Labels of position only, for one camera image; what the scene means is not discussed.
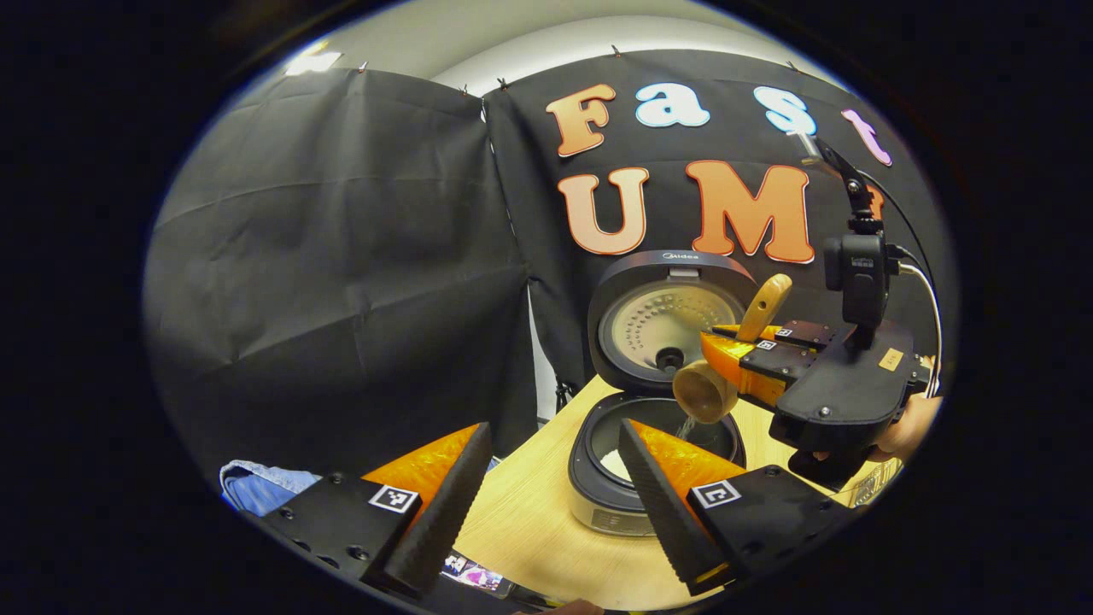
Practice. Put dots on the blue denim cloth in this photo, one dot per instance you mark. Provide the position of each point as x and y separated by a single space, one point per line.
265 487

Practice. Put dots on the ceiling light panel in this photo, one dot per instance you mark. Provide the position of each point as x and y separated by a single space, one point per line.
312 61

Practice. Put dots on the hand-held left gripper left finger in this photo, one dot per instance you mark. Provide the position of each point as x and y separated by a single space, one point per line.
444 521

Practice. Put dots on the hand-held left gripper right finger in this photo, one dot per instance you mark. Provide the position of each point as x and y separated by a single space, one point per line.
662 521

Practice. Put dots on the white rice heap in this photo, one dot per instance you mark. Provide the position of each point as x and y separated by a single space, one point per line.
616 464

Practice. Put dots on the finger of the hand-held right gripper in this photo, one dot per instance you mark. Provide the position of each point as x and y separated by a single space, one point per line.
807 335
768 367

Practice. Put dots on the colourful printed card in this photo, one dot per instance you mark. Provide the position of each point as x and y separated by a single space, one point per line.
478 574

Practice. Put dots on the black silver rice cooker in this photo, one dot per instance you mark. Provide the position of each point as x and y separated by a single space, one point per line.
649 282

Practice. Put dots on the wooden spoon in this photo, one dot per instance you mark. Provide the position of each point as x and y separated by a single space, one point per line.
704 393

